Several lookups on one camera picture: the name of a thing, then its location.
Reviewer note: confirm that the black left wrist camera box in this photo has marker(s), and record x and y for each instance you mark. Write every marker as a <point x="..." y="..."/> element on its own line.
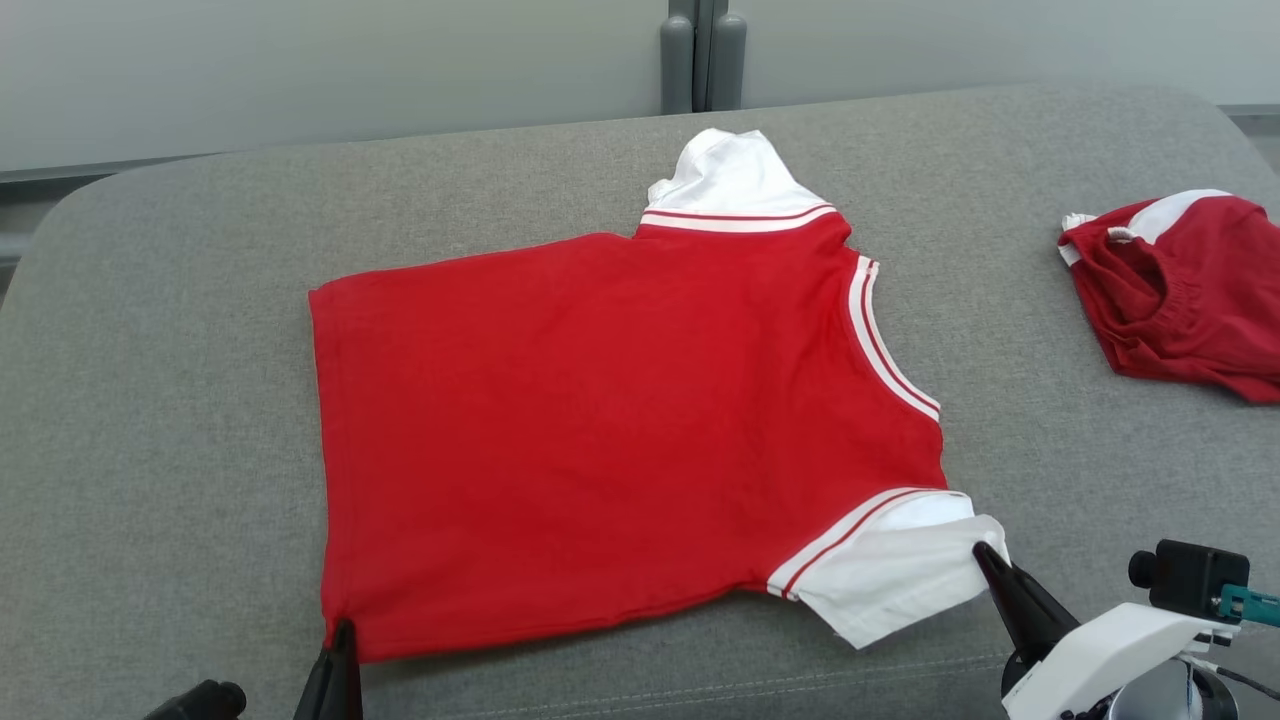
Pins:
<point x="205" y="700"/>

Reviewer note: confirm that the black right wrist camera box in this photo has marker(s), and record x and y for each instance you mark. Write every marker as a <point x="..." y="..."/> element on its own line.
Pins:
<point x="1190" y="580"/>

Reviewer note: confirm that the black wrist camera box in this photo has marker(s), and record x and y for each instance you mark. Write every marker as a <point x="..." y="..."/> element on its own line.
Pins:
<point x="1190" y="580"/>
<point x="205" y="700"/>

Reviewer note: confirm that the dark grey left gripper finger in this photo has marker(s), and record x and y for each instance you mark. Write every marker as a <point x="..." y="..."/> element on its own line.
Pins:
<point x="335" y="690"/>

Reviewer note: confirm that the grey partition post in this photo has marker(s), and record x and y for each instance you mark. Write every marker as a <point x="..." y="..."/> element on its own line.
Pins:
<point x="727" y="60"/>
<point x="677" y="60"/>

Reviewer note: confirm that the red shirt with white sleeves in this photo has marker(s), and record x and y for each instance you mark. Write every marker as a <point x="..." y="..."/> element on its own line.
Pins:
<point x="600" y="420"/>

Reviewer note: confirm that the red shorts with white trim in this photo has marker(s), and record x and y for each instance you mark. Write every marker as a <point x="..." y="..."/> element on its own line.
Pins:
<point x="1210" y="300"/>

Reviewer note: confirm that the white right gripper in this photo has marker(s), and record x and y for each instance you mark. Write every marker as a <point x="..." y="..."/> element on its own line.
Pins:
<point x="1110" y="640"/>

